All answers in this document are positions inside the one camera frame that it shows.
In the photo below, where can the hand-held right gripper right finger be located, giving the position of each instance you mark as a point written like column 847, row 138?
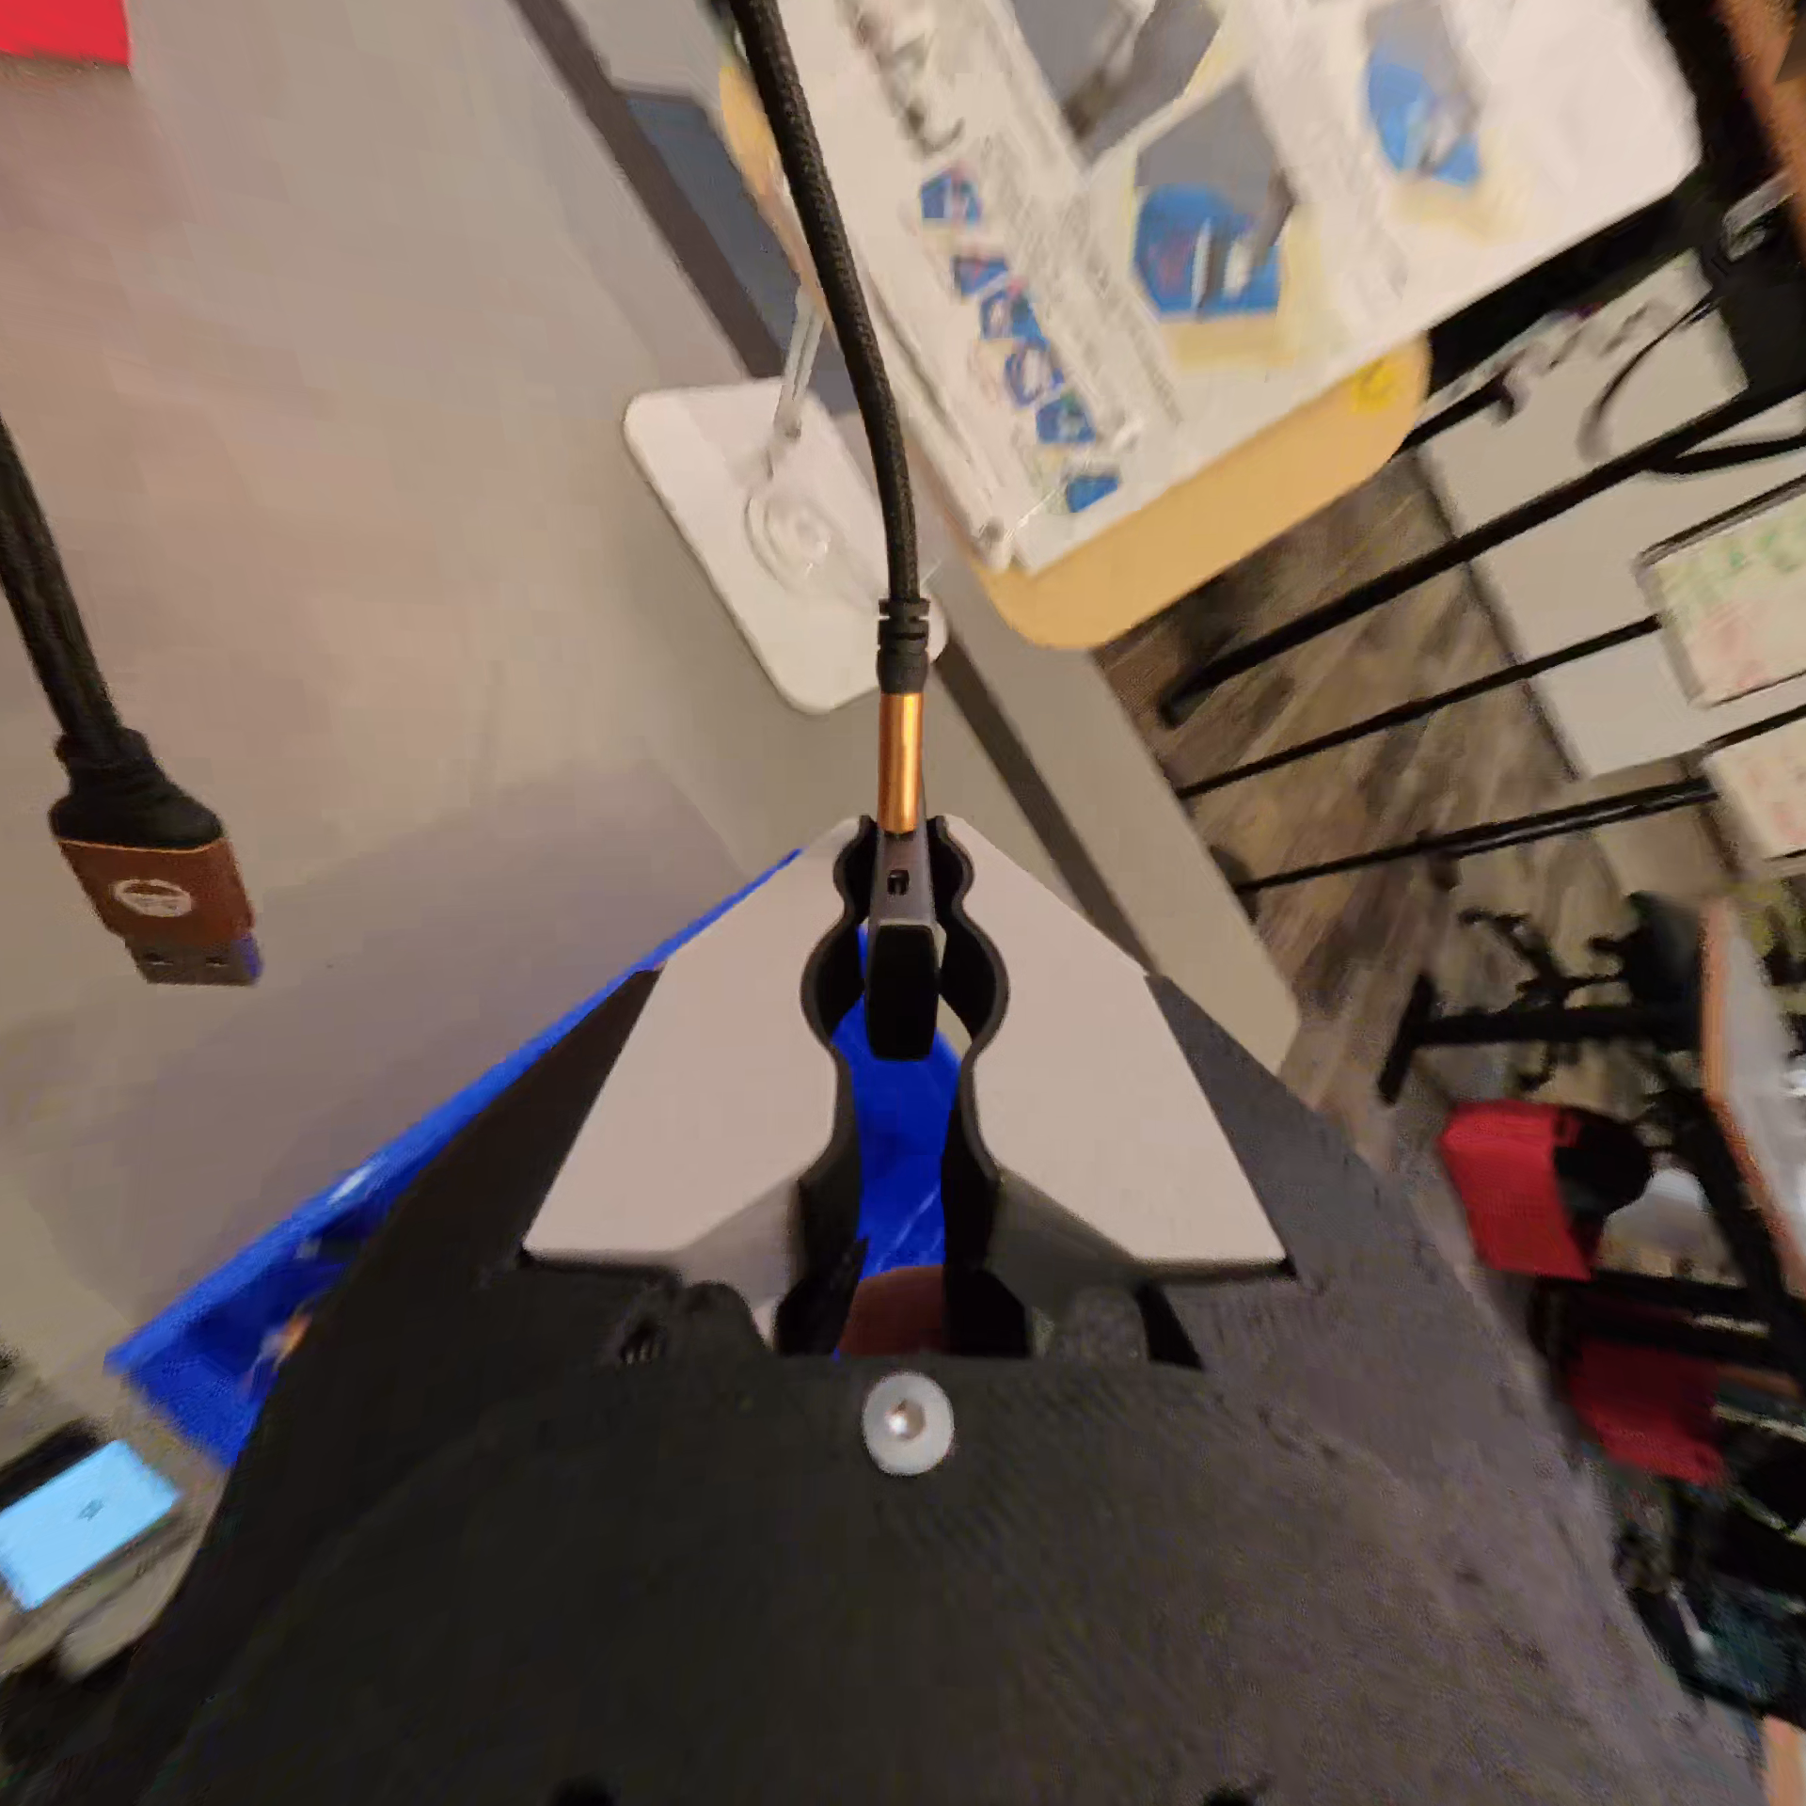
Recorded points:
column 1115, row 1130

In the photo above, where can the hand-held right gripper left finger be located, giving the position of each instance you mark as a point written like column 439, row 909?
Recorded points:
column 689, row 1115

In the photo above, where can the blue plastic bin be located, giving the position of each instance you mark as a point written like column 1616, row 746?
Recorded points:
column 897, row 1130

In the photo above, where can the slim dark usb hub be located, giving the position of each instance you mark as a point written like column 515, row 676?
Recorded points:
column 903, row 973

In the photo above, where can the red plastic bin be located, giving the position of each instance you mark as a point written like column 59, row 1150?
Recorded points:
column 57, row 27

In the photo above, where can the red bag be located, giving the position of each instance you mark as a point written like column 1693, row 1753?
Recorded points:
column 1651, row 1389
column 1517, row 1187

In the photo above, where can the black office chair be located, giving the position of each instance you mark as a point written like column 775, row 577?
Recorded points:
column 1550, row 1016

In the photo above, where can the long wooden workbench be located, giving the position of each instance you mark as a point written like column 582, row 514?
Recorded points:
column 1756, row 1073

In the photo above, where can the printed instruction sheet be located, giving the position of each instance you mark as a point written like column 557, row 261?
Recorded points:
column 1271, row 142

